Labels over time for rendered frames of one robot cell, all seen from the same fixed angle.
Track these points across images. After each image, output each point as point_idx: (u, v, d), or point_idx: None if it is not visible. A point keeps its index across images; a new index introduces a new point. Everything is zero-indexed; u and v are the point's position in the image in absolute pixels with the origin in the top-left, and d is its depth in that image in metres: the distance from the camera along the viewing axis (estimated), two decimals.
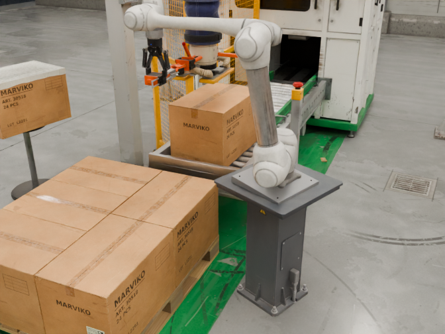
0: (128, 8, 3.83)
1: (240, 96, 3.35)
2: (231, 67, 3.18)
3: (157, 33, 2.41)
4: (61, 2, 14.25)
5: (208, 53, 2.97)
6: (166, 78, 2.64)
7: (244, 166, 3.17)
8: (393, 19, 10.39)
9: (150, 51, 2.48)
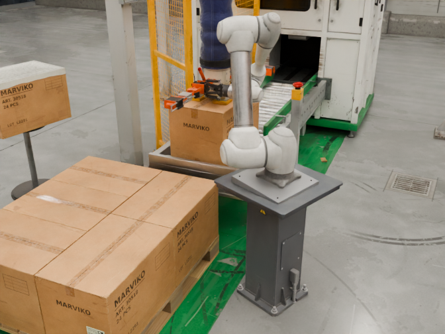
0: (128, 8, 3.83)
1: None
2: None
3: None
4: (61, 2, 14.25)
5: (221, 76, 3.23)
6: (183, 101, 2.91)
7: None
8: (393, 19, 10.39)
9: None
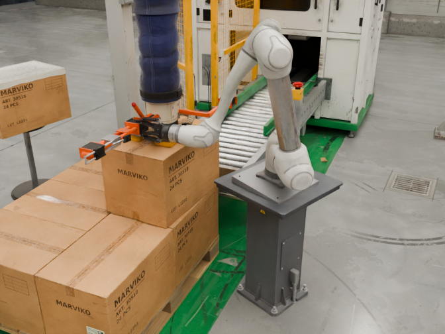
0: (128, 8, 3.83)
1: None
2: (196, 124, 2.82)
3: (179, 124, 2.41)
4: (61, 2, 14.25)
5: (165, 111, 2.61)
6: (108, 148, 2.29)
7: (244, 166, 3.17)
8: (393, 19, 10.39)
9: None
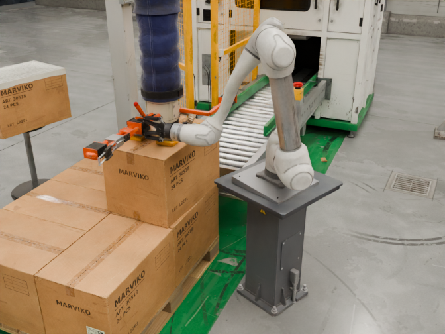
0: (128, 8, 3.83)
1: None
2: (197, 122, 2.83)
3: (181, 124, 2.41)
4: (61, 2, 14.25)
5: (167, 110, 2.62)
6: (112, 147, 2.29)
7: (244, 166, 3.17)
8: (393, 19, 10.39)
9: None
